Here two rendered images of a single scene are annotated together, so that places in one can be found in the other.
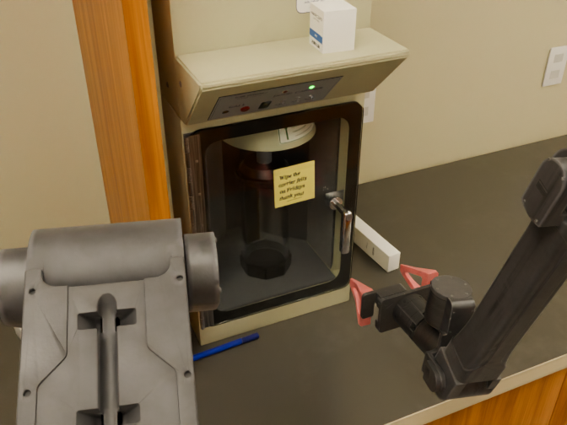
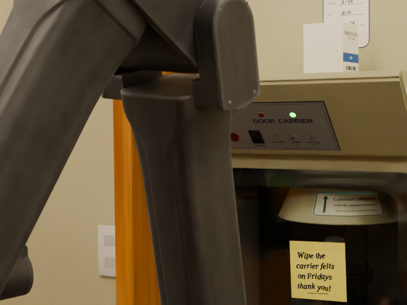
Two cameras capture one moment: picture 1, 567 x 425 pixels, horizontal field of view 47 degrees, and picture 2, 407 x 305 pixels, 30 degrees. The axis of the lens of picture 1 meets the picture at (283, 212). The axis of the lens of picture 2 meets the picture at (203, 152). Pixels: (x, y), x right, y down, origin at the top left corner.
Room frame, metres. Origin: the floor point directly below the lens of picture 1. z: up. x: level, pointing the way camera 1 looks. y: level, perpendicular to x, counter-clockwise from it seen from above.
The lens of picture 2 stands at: (0.25, -0.71, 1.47)
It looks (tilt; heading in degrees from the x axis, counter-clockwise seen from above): 3 degrees down; 53
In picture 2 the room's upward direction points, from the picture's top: 1 degrees counter-clockwise
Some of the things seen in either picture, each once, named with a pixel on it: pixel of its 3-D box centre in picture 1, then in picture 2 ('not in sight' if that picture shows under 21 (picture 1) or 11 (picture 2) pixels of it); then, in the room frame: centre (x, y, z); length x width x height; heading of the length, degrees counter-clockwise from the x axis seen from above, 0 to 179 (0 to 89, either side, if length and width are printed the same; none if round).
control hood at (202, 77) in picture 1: (293, 85); (284, 116); (0.91, -0.01, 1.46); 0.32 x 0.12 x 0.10; 114
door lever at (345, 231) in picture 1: (341, 226); not in sight; (0.97, -0.10, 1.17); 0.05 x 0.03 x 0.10; 24
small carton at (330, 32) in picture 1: (332, 26); (330, 49); (0.93, -0.07, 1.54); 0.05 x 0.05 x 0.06; 20
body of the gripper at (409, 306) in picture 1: (415, 315); not in sight; (0.75, -0.20, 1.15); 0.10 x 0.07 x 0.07; 113
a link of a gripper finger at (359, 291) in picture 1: (372, 295); not in sight; (0.81, -0.14, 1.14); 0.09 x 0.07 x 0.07; 23
